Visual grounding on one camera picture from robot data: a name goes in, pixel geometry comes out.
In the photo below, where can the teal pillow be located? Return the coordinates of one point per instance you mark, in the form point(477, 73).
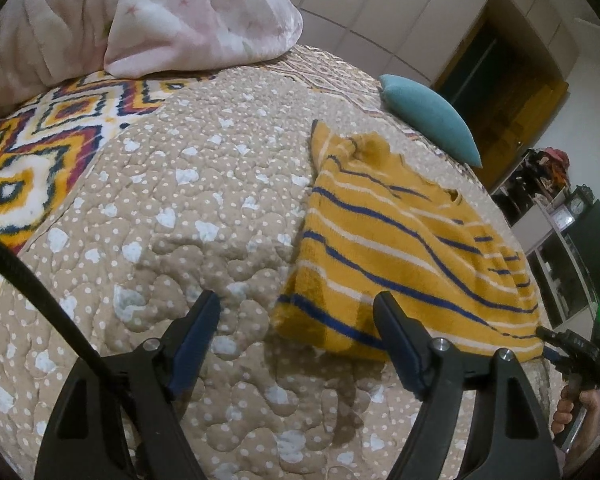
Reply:
point(431, 115)

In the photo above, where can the clothes pile with red hat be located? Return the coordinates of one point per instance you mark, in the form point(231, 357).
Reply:
point(541, 171)

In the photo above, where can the yellow striped knit sweater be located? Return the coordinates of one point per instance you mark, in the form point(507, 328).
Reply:
point(373, 224)

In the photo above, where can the small clock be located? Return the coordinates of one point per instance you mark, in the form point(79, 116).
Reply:
point(579, 200)

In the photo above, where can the pink floral comforter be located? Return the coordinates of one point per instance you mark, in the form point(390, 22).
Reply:
point(45, 42)

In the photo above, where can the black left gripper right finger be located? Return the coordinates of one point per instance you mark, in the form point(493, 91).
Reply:
point(508, 435)

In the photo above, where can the white shelf unit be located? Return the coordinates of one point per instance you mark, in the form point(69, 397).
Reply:
point(569, 296)

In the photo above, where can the wooden door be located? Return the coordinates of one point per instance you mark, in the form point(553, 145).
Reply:
point(506, 102)

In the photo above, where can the beige dotted quilt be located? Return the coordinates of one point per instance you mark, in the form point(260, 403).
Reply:
point(264, 407)

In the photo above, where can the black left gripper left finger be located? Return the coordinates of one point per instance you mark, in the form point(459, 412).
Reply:
point(84, 438)

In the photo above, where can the black television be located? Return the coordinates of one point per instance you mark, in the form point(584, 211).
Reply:
point(595, 249)

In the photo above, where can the colourful diamond pattern blanket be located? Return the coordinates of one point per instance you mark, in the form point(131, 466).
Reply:
point(97, 180)

